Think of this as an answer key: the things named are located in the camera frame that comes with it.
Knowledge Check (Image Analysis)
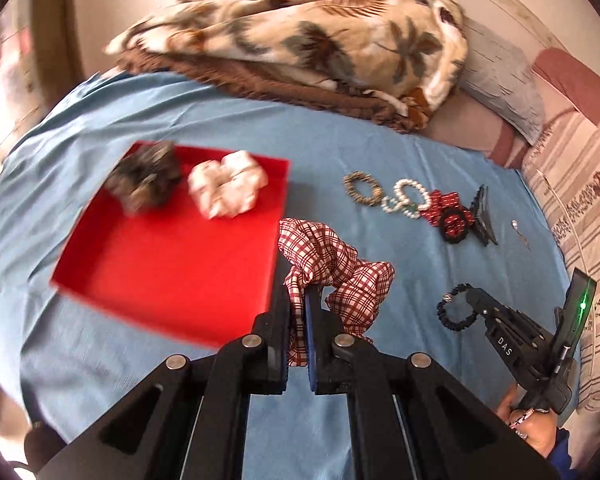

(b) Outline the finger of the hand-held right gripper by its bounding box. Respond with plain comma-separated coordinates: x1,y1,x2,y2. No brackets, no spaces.
464,286,513,331

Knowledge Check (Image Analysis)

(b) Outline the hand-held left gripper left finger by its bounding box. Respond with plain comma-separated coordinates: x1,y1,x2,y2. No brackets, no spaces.
35,284,292,480

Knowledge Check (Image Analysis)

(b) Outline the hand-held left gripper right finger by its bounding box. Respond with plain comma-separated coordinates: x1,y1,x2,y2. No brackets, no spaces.
305,285,561,480

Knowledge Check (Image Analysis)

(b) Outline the black spiral hair tie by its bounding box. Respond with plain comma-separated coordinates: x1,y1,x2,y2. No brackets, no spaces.
436,284,481,333

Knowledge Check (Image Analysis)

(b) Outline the black hair claw clip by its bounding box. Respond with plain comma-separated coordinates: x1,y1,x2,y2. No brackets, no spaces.
467,185,501,247

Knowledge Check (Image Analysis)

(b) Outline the red checked scrunchie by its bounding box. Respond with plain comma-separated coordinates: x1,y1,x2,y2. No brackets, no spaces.
278,217,396,366

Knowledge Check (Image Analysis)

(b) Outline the red polka dot scrunchie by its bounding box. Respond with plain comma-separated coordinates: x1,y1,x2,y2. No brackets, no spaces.
420,189,476,243

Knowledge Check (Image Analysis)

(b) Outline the red tray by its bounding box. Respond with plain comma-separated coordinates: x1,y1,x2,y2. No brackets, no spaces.
50,141,291,348

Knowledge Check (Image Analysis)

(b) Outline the person's right hand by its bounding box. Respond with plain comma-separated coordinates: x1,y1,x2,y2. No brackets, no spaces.
496,384,557,459

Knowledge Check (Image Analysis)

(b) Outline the small metal hair pin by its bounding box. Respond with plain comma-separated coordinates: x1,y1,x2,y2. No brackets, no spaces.
510,220,531,252

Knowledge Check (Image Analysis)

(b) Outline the blue bed sheet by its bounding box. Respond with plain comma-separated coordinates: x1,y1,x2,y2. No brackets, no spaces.
0,70,581,480

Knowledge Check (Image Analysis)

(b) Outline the floral striped cloth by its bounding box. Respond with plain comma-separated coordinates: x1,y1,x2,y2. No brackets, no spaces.
522,110,600,411

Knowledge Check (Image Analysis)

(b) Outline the white patterned scrunchie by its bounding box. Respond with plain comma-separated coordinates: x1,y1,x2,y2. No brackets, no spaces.
187,151,268,220

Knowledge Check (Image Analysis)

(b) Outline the dark patterned scrunchie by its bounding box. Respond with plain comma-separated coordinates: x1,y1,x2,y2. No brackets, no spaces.
104,141,182,216

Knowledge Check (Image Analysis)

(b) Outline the grey pillow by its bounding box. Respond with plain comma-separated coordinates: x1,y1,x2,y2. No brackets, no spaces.
460,17,546,146

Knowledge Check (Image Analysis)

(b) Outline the pink striped bed cover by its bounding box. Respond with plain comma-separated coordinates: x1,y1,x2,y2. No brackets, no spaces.
425,47,600,168

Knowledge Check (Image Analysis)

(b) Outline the brown blanket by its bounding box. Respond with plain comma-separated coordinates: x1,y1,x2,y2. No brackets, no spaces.
117,52,421,133

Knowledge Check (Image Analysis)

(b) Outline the palm print blanket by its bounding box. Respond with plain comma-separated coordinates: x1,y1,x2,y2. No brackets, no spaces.
105,0,468,128

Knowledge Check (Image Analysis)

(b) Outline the window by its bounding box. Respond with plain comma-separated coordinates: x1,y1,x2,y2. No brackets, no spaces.
0,7,38,166

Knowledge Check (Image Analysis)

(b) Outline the thick black hair tie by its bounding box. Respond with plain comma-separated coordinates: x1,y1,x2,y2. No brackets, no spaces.
439,209,474,245

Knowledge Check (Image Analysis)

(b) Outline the white cable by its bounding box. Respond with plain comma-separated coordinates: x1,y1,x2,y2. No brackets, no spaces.
537,169,591,273

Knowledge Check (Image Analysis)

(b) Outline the large pearl bracelet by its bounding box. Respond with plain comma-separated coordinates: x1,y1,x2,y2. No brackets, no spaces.
394,179,431,218

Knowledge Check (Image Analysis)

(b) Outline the gold bead bracelet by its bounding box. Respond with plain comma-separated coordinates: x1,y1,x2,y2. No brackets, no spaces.
343,171,383,207

